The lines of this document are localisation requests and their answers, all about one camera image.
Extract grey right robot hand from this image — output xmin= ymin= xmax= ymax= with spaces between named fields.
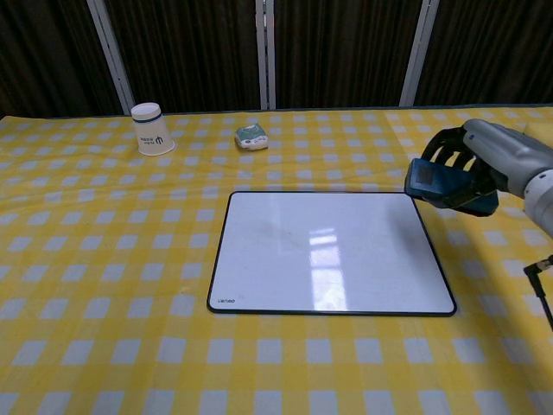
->
xmin=421 ymin=118 xmax=553 ymax=213

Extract blue whiteboard eraser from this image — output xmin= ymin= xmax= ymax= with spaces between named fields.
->
xmin=404 ymin=157 xmax=499 ymax=217

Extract small white whiteboard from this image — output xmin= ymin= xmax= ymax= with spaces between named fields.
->
xmin=206 ymin=190 xmax=458 ymax=317

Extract yellow sponge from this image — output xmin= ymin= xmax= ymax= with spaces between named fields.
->
xmin=522 ymin=121 xmax=553 ymax=149

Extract green white tissue pack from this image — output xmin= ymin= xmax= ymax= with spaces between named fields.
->
xmin=233 ymin=122 xmax=270 ymax=152

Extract dark pleated curtain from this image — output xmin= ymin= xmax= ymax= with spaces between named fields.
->
xmin=0 ymin=0 xmax=553 ymax=119

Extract white paper cup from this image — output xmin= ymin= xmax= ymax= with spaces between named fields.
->
xmin=130 ymin=102 xmax=176 ymax=156

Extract yellow white checked tablecloth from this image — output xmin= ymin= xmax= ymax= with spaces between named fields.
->
xmin=0 ymin=103 xmax=553 ymax=415

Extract black cable with plug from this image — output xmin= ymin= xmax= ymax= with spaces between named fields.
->
xmin=523 ymin=254 xmax=553 ymax=332

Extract white metal frame post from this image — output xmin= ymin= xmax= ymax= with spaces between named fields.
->
xmin=86 ymin=0 xmax=136 ymax=116
xmin=254 ymin=0 xmax=277 ymax=111
xmin=397 ymin=0 xmax=441 ymax=108

